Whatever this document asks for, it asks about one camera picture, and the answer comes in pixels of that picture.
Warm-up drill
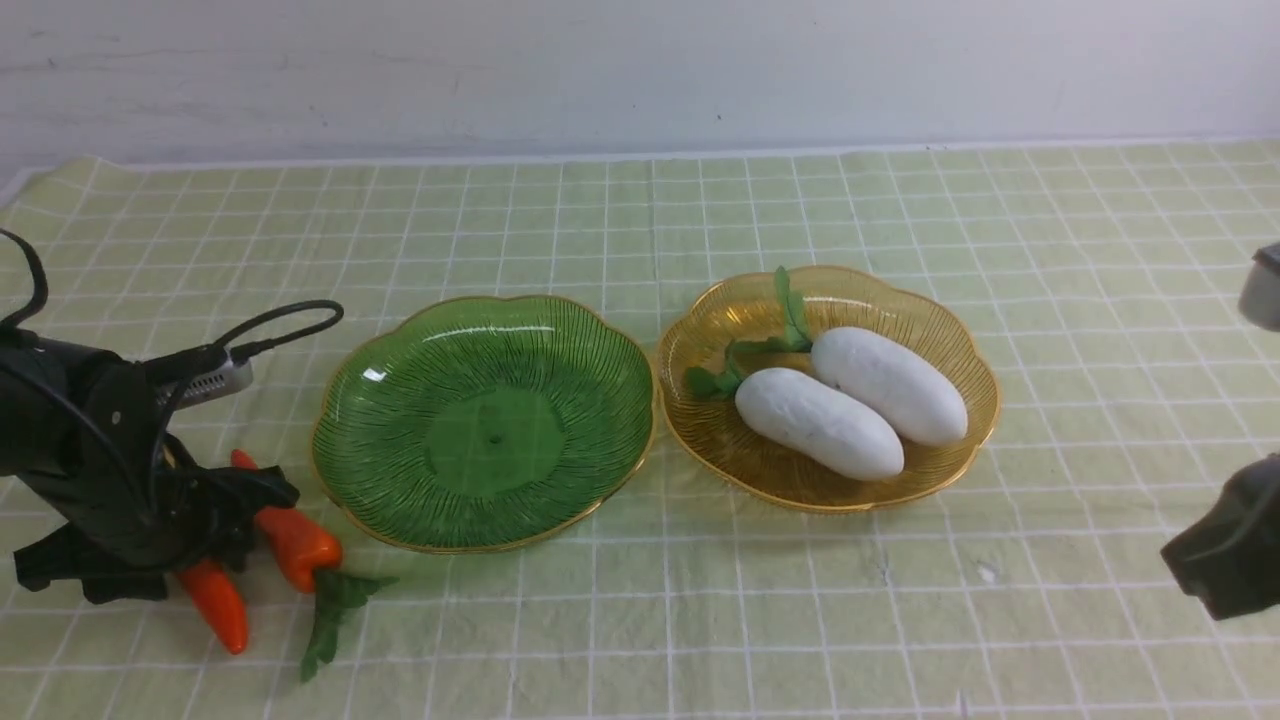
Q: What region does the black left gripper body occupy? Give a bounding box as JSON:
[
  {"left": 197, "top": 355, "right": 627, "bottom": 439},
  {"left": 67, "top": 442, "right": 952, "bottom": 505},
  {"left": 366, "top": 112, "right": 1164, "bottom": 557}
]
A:
[{"left": 14, "top": 439, "right": 300, "bottom": 605}]

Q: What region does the orange toy carrot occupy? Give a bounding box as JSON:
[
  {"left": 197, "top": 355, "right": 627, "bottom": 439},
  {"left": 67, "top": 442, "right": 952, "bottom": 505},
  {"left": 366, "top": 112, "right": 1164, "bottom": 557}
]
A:
[
  {"left": 175, "top": 559, "right": 250, "bottom": 656},
  {"left": 230, "top": 448, "right": 398, "bottom": 682}
]

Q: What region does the white toy radish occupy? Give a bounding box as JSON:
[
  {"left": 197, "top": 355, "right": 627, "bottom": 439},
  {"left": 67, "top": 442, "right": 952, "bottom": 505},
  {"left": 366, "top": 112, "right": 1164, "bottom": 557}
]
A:
[
  {"left": 724, "top": 266, "right": 969, "bottom": 447},
  {"left": 685, "top": 366, "right": 905, "bottom": 480}
]

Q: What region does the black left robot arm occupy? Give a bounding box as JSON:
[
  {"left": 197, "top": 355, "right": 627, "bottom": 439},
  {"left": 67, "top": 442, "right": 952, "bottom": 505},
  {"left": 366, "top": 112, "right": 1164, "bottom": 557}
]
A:
[{"left": 3, "top": 331, "right": 300, "bottom": 605}]

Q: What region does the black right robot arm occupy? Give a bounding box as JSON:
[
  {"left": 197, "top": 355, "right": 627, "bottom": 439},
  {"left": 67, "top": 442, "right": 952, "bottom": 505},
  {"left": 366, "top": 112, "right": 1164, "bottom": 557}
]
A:
[{"left": 1160, "top": 454, "right": 1279, "bottom": 621}]

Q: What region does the green plastic plate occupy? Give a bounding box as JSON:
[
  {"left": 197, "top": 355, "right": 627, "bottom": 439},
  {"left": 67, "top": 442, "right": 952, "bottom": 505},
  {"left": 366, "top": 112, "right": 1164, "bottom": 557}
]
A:
[{"left": 310, "top": 295, "right": 660, "bottom": 553}]

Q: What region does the amber plastic plate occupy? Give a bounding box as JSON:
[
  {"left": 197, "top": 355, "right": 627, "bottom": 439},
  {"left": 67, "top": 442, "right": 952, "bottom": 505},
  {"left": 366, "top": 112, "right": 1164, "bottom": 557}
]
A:
[{"left": 655, "top": 265, "right": 1002, "bottom": 514}]

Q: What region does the green checked tablecloth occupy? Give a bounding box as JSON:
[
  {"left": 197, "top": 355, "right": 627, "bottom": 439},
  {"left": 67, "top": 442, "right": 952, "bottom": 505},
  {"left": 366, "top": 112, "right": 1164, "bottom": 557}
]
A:
[{"left": 3, "top": 141, "right": 1277, "bottom": 719}]

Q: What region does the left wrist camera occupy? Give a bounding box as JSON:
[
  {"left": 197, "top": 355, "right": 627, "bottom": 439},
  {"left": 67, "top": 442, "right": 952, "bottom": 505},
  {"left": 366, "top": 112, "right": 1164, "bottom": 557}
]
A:
[{"left": 141, "top": 345, "right": 253, "bottom": 410}]

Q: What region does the black left camera cable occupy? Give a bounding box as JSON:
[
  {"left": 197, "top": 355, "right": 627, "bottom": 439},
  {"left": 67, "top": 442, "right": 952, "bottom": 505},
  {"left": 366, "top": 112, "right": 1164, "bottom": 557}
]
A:
[{"left": 0, "top": 228, "right": 346, "bottom": 480}]

